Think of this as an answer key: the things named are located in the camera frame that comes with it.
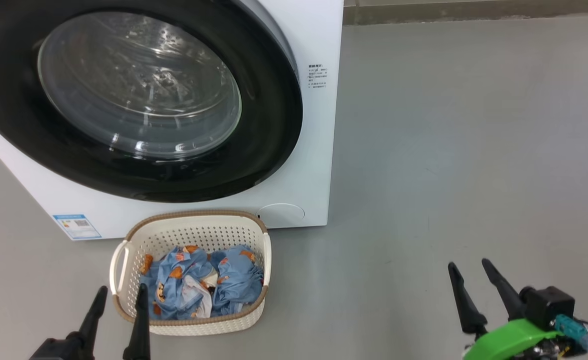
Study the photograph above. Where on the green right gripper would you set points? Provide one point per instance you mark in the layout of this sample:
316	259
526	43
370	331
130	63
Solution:
511	342

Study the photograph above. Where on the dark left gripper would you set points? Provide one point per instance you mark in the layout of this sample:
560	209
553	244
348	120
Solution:
58	350

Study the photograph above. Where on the blue cartoon garment cream lining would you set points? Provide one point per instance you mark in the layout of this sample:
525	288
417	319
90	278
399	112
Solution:
176	287

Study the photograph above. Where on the black round door with glass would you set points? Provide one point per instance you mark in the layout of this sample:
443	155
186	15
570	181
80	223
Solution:
268	110

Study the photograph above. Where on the cream perforated laundry basket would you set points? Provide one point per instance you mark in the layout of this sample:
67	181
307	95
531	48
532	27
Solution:
193	232

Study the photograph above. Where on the white front-load washing machine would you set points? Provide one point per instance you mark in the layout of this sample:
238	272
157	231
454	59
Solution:
314	150

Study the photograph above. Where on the blue energy label sticker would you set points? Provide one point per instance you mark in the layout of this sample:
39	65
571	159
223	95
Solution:
77	227

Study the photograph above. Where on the round white filter cover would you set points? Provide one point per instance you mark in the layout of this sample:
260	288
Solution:
283	215

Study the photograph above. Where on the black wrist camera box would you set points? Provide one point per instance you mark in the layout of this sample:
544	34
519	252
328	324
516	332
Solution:
549	306

